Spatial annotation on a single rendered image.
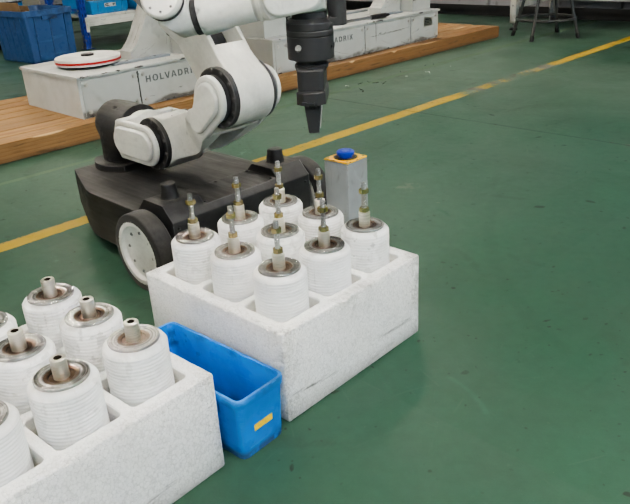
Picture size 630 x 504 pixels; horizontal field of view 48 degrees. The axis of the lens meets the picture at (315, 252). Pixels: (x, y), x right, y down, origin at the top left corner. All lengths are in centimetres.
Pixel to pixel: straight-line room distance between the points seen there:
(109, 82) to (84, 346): 232
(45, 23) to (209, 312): 462
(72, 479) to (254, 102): 98
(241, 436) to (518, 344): 61
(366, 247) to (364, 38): 318
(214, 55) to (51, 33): 416
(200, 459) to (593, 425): 66
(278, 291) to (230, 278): 12
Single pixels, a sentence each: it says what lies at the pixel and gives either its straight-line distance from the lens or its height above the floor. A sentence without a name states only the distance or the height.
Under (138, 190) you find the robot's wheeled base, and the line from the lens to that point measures 198.
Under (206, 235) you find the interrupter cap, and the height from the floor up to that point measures 25.
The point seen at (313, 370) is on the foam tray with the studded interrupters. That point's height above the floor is 7.
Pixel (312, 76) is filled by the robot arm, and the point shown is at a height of 54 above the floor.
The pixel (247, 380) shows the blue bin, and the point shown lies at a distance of 126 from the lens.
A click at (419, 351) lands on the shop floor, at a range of 145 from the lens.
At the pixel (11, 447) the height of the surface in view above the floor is 22.
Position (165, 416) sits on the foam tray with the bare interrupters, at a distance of 107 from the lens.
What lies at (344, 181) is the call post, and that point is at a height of 27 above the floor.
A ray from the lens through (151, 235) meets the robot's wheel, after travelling 167.
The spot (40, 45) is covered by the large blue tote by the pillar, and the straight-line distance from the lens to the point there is 576.
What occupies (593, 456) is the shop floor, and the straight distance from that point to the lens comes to 125.
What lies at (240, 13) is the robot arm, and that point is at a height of 65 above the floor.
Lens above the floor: 78
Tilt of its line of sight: 25 degrees down
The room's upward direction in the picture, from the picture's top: 3 degrees counter-clockwise
